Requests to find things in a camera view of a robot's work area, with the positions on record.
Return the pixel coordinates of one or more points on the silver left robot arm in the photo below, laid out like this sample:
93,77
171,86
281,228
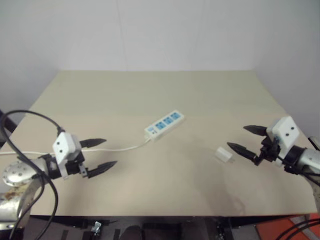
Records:
17,172

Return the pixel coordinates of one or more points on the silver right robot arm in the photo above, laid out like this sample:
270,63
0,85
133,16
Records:
308,156

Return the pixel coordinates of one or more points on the small metal bracket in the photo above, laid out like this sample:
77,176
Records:
96,228

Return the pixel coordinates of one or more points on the white power strip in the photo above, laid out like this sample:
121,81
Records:
163,125

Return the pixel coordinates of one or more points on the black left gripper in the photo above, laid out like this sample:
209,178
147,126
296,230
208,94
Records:
75,167

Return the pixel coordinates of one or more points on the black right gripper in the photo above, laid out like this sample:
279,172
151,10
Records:
270,148

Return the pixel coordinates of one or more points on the black table frame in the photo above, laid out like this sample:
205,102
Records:
175,221

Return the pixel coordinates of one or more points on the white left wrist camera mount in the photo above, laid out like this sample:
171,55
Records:
64,146

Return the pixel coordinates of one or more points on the dark rounded shape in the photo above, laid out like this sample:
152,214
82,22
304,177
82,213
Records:
131,232

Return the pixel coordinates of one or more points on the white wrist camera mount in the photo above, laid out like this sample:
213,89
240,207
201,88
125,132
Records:
286,131
64,146

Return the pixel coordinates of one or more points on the orange box with grey stripe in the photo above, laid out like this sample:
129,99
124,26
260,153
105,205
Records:
272,228

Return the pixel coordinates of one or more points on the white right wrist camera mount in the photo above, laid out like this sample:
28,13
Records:
286,131

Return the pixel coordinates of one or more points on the white plug adapter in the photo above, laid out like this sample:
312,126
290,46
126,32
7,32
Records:
223,154

